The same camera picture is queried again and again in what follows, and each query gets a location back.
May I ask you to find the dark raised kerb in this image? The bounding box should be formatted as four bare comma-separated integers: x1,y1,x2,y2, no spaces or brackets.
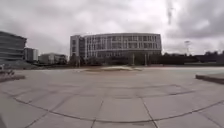
195,73,224,85

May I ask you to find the low pale building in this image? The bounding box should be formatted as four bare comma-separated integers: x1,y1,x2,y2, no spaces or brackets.
37,52,68,66

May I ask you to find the large curved grey building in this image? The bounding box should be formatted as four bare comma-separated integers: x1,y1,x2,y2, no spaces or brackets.
69,32,163,66

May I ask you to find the grass lawn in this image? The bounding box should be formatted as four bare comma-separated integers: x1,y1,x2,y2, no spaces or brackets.
208,72,224,80

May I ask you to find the pale tall building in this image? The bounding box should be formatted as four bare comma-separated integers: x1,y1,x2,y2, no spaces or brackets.
23,47,40,63

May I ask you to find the pale low mound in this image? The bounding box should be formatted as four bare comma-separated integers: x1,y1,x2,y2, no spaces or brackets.
83,65,143,72

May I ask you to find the lamp pole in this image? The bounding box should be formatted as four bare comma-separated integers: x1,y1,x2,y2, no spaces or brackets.
183,40,192,56

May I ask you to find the grey paved plaza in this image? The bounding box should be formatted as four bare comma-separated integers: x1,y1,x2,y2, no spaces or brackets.
0,67,224,128

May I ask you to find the row of dark trees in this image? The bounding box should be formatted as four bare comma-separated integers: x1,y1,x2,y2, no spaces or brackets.
146,49,224,66

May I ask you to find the dark grey building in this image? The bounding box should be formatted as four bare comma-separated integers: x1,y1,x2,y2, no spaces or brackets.
0,30,28,64

